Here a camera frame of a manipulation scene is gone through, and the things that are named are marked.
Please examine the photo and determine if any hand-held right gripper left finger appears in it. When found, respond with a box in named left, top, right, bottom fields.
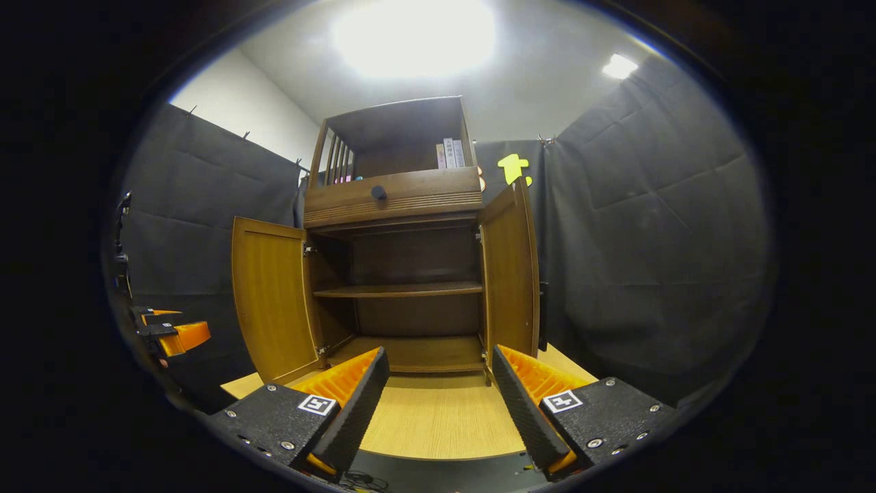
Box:
left=209, top=346, right=391, bottom=480

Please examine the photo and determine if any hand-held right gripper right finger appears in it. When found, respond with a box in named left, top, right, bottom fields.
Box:
left=492, top=344, right=685, bottom=480

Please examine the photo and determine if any wooden cabinet door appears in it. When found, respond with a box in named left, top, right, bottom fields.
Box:
left=478, top=177, right=548, bottom=384
left=231, top=216, right=328, bottom=385

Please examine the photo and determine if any wooden double-door shoe cabinet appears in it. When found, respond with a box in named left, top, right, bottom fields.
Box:
left=301, top=96, right=487, bottom=376

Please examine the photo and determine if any black backdrop cloth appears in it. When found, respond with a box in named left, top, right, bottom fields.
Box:
left=113, top=58, right=774, bottom=412

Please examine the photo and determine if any small ceiling light panel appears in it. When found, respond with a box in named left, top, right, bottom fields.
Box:
left=601, top=53, right=639, bottom=80

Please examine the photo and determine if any large ceiling light panel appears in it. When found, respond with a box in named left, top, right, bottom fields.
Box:
left=332, top=0, right=497, bottom=79

